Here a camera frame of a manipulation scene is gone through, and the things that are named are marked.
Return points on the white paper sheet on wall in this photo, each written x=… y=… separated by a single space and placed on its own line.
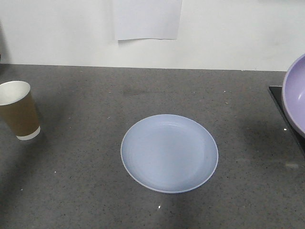
x=146 y=19

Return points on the brown paper cup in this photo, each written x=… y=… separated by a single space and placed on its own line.
x=18 y=110

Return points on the purple plastic bowl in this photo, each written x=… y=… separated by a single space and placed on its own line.
x=293 y=95

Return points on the light blue plastic plate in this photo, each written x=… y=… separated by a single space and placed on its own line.
x=169 y=153

